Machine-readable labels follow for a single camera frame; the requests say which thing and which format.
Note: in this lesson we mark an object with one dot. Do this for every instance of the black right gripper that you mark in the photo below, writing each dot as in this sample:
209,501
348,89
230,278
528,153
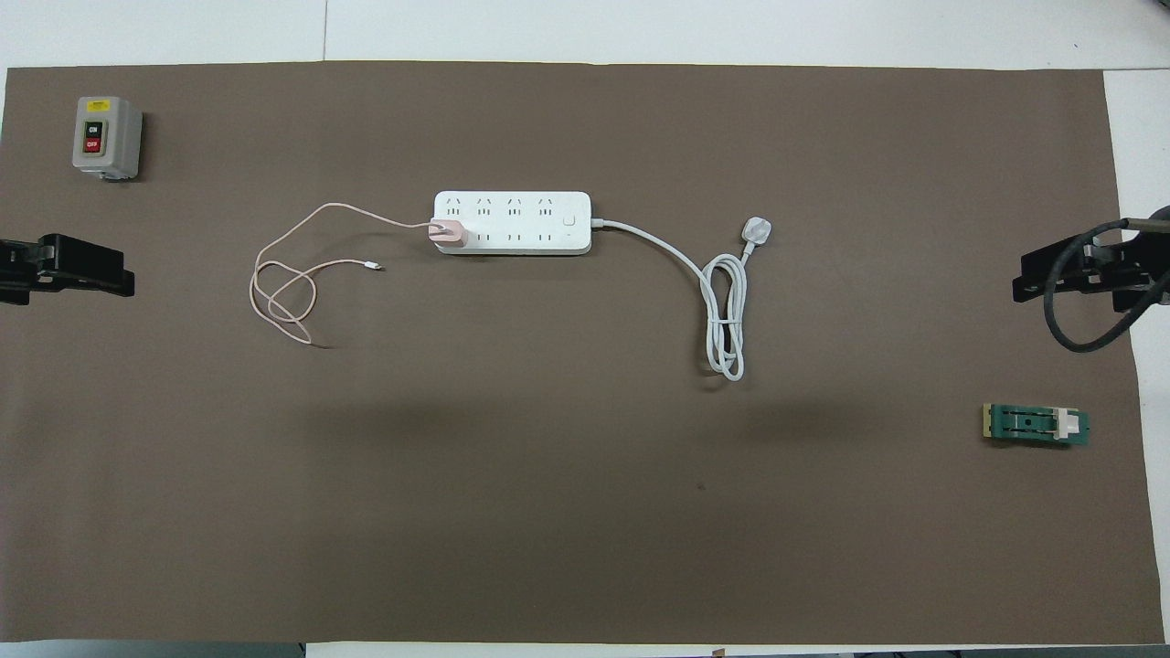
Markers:
1111,270

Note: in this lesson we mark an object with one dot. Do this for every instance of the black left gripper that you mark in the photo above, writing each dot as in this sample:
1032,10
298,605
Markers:
18,270

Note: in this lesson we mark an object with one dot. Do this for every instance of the pink charger adapter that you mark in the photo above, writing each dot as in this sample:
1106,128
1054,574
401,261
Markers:
448,234

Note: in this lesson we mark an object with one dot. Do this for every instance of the brown table mat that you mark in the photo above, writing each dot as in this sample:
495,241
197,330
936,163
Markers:
548,512

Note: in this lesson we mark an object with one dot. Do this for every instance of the grey on-off switch box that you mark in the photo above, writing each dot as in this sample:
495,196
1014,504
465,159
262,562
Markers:
105,137

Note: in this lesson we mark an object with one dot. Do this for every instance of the green knife switch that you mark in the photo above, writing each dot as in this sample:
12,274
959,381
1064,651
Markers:
1033,425

